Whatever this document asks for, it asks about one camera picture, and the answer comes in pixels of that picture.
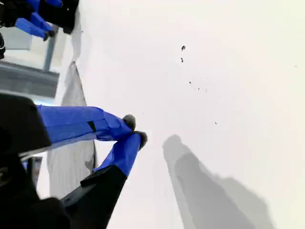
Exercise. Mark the grey striped towel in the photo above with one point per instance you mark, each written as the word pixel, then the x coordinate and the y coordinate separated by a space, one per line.
pixel 71 167

